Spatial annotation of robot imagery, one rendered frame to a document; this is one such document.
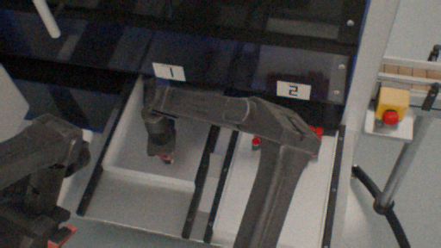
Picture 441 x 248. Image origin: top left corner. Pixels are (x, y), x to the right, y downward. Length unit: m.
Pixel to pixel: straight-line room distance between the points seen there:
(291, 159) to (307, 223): 0.57
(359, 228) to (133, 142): 1.18
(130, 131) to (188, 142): 0.17
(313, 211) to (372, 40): 0.45
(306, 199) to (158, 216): 0.38
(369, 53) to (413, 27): 1.81
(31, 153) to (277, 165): 0.37
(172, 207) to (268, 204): 0.62
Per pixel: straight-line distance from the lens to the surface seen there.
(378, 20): 1.11
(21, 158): 0.81
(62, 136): 0.88
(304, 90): 1.31
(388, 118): 1.32
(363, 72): 1.24
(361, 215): 2.29
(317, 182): 1.34
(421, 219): 2.35
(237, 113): 0.79
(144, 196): 1.35
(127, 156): 1.42
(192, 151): 1.39
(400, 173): 1.92
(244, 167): 1.35
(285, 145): 0.72
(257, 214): 0.75
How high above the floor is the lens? 2.07
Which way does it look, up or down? 57 degrees down
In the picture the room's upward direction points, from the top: 7 degrees counter-clockwise
